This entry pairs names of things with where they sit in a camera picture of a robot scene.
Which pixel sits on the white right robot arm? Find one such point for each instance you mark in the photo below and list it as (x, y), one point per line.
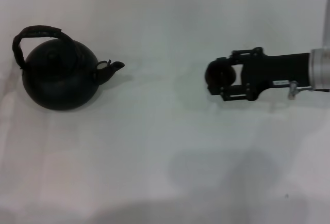
(321, 69)

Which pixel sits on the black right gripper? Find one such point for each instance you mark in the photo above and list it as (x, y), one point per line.
(278, 69)

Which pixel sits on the small dark brown teacup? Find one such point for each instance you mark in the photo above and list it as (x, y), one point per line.
(219, 73)

